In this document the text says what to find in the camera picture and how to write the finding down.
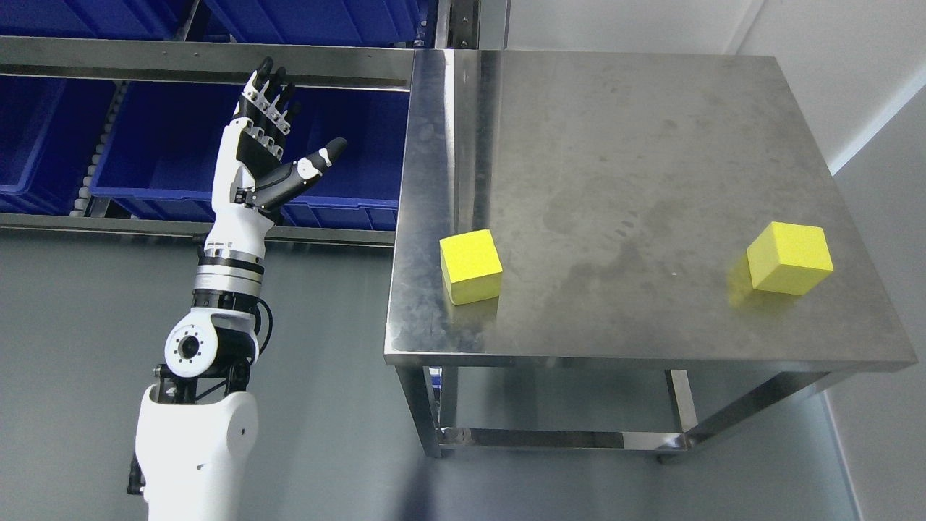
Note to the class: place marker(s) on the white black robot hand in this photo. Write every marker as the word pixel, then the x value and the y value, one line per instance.
pixel 248 175

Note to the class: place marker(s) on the yellow foam block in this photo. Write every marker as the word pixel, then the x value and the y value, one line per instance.
pixel 471 267
pixel 790 259

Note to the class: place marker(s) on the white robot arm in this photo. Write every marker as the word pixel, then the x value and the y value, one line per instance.
pixel 198 423

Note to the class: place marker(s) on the steel shelf rack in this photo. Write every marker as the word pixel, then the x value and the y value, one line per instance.
pixel 344 68

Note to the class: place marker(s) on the blue plastic bin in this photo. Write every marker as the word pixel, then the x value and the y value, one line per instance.
pixel 159 159
pixel 323 23
pixel 120 20
pixel 49 130

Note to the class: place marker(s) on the stainless steel table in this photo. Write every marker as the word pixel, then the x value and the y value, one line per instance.
pixel 622 191

